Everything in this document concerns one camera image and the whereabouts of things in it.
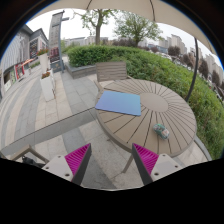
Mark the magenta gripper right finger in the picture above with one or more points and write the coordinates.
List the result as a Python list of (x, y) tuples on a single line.
[(152, 166)]

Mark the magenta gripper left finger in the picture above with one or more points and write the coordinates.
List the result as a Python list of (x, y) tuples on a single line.
[(71, 167)]

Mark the patterned computer mouse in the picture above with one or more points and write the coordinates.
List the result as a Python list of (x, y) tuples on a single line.
[(161, 131)]

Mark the round slatted outdoor table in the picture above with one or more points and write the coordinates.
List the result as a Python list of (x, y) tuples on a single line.
[(159, 105)]

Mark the chair armrest lower left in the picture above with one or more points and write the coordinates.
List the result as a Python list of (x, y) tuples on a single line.
[(29, 156)]

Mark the green hedge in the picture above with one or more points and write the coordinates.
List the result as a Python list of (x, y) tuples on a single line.
[(144, 65)]

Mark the white planter box near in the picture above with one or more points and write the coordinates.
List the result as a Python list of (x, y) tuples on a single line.
[(48, 85)]

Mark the white planter box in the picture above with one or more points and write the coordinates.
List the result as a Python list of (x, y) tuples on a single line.
[(48, 85), (43, 58)]

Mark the slatted outdoor chair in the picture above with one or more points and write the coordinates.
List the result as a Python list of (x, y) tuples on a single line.
[(110, 71)]

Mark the white planter box far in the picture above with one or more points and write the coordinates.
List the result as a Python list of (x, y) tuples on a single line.
[(43, 58)]

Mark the dark umbrella pole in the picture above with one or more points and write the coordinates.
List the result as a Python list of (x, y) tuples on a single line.
[(194, 71)]

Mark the tall banner sign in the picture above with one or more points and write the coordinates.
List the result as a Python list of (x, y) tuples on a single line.
[(55, 54)]

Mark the beige patio umbrella canopy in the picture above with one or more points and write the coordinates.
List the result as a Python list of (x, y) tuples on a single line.
[(154, 10)]

